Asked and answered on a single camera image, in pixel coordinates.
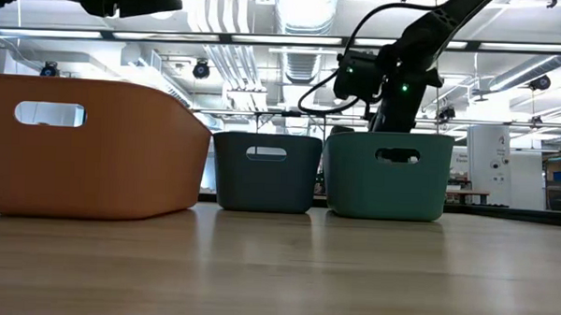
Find black overhead light bar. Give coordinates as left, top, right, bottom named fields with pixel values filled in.
left=0, top=24, right=561, bottom=57

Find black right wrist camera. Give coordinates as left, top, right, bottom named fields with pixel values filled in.
left=332, top=49, right=386, bottom=105

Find orange plastic bin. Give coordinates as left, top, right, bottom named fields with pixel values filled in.
left=0, top=74, right=216, bottom=224

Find silver ribbed air duct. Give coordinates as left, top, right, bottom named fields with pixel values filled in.
left=269, top=0, right=339, bottom=87

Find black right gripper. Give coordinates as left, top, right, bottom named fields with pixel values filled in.
left=367, top=66, right=446, bottom=136

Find black ceiling spotlight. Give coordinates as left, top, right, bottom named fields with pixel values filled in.
left=436, top=104, right=456, bottom=122
left=39, top=60, right=60, bottom=78
left=528, top=74, right=553, bottom=93
left=192, top=58, right=212, bottom=80

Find black metal rack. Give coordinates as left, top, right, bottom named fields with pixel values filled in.
left=252, top=108, right=329, bottom=144

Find thin hanging cord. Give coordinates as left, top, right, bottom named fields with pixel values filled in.
left=432, top=85, right=441, bottom=135

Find white column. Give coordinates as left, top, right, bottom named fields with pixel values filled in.
left=464, top=124, right=515, bottom=208

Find grey round air duct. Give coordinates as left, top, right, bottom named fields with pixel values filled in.
left=487, top=51, right=561, bottom=96

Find dark teal plastic bin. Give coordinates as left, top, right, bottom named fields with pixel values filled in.
left=210, top=130, right=324, bottom=215

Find black metal table frame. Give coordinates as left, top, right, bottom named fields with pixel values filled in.
left=197, top=191, right=561, bottom=228

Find wooden background table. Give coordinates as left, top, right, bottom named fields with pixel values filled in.
left=445, top=188, right=491, bottom=207

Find green plastic bin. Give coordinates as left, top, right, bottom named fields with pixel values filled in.
left=320, top=129, right=456, bottom=224

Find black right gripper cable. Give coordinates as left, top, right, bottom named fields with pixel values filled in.
left=296, top=0, right=438, bottom=121

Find white ceiling pipes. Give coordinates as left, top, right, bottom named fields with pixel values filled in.
left=184, top=0, right=271, bottom=93

